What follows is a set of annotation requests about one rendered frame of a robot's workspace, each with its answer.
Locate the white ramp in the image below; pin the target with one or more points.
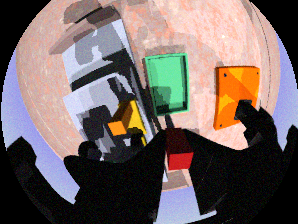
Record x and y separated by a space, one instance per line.
101 70

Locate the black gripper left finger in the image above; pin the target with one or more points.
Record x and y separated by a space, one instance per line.
141 177

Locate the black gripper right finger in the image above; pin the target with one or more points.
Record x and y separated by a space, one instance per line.
216 169

